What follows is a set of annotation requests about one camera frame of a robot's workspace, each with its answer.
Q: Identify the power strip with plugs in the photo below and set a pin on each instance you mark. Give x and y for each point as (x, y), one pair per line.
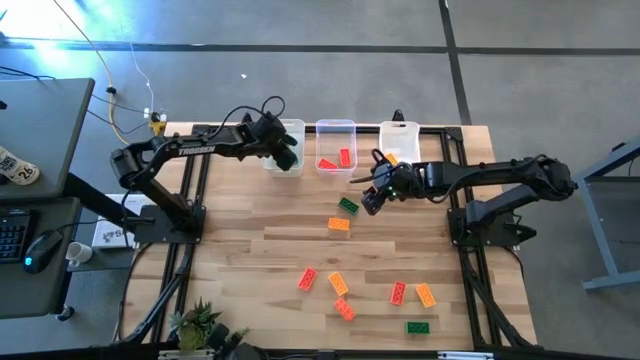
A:
(156, 120)

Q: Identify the white plastic bin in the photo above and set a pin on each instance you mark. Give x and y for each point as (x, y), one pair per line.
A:
(271, 167)
(400, 140)

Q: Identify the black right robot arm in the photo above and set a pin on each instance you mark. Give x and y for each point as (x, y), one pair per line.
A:
(500, 172)

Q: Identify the black keyboard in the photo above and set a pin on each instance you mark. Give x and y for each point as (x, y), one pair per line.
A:
(12, 240)

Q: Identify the black desk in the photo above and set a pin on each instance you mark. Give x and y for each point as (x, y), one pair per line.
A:
(30, 295)

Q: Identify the black desk support beam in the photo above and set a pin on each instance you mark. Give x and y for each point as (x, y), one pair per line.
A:
(95, 202)

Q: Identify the black computer mouse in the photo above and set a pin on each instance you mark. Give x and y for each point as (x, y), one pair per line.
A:
(42, 250)

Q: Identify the black aluminium table frame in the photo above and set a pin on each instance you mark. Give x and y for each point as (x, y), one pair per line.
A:
(367, 129)

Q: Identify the clear plastic bin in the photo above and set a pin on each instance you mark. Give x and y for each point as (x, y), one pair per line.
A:
(335, 137)

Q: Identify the green succulent plant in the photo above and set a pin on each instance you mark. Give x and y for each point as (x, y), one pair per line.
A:
(192, 325)

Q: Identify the white mug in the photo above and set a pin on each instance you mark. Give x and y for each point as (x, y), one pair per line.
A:
(79, 252)

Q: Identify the white paper booklet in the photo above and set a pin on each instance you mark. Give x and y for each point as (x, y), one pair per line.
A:
(107, 235)

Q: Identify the black tabletop device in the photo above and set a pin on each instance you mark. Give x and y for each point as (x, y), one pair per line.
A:
(222, 336)

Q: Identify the yellow toy brick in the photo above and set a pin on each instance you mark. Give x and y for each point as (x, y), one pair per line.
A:
(391, 159)
(425, 295)
(338, 224)
(338, 283)

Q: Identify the silver metal bracket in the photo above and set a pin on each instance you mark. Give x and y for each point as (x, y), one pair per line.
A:
(185, 355)
(465, 355)

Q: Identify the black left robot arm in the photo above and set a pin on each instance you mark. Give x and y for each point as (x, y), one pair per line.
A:
(195, 149)

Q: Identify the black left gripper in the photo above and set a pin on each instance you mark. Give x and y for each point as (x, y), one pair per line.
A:
(269, 131)

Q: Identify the grey metal table frame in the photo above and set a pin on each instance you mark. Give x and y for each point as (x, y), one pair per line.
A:
(600, 235)

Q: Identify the grey desk top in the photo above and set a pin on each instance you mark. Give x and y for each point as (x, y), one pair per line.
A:
(45, 130)

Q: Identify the red toy brick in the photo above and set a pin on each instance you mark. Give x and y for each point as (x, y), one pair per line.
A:
(345, 157)
(345, 309)
(307, 279)
(398, 293)
(327, 164)

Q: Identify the green toy brick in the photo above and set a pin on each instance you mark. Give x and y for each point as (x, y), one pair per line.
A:
(417, 327)
(348, 206)

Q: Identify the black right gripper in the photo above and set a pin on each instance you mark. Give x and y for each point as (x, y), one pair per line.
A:
(400, 180)

